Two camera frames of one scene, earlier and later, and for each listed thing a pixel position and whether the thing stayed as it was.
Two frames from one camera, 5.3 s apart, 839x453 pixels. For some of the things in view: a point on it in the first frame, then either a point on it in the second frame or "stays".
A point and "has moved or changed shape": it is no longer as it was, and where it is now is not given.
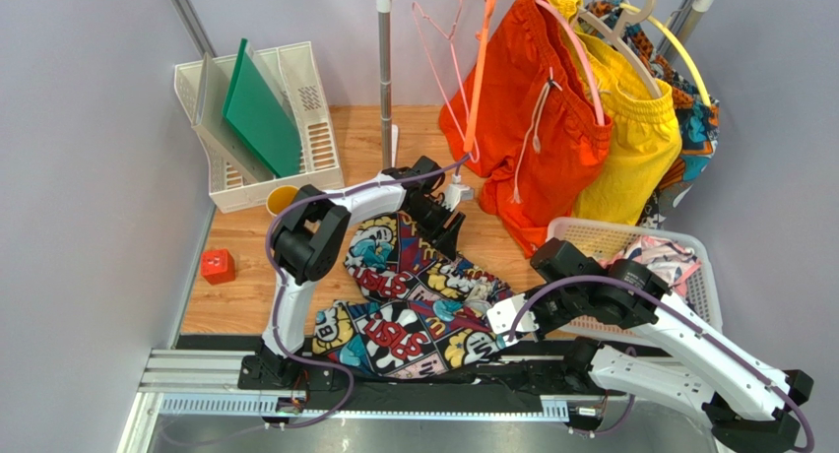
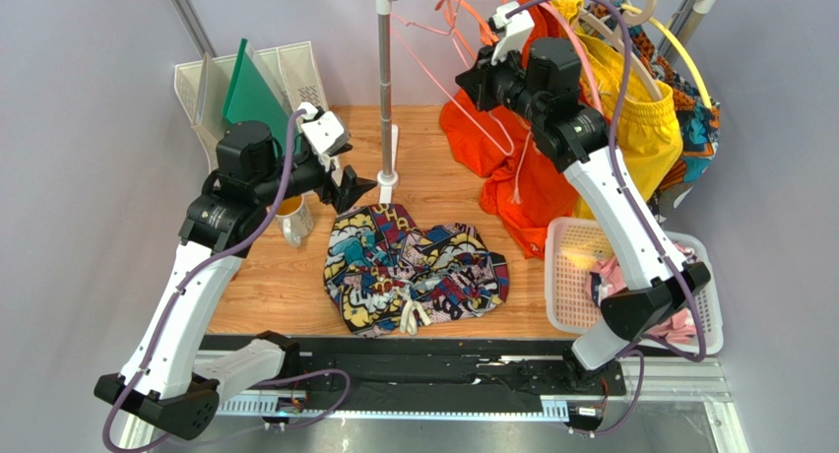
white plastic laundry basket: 598,241 stays
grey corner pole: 186,16 stays
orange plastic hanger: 481,37 to 485,34
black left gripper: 446,242 to 348,193
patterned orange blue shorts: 698,118 stays
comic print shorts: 412,312 has moved or changed shape
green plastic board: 258,115 stays
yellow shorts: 644,139 stays
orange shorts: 540,147 stays
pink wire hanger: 416,6 to 437,32
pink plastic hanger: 584,49 stays
